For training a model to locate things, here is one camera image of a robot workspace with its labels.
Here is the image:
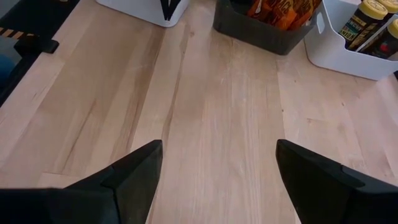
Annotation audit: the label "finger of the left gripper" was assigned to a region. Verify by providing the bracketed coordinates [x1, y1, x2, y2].
[159, 0, 171, 22]
[170, 0, 182, 21]

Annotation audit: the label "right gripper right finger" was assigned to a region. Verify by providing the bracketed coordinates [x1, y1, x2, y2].
[275, 139, 398, 224]

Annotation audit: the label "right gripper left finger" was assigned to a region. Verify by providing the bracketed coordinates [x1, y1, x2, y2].
[0, 139, 164, 224]

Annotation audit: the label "yellow-lid spice jar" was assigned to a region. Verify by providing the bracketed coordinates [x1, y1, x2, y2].
[338, 0, 389, 52]
[360, 18, 398, 60]
[376, 0, 398, 15]

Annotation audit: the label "white plastic bin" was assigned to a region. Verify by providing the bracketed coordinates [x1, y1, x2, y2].
[95, 0, 191, 28]
[303, 0, 398, 81]

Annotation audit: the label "grey plastic bin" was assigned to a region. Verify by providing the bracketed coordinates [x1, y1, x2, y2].
[213, 0, 314, 56]

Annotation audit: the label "black mat orange stripes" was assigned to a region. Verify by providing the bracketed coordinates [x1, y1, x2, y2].
[0, 0, 78, 41]

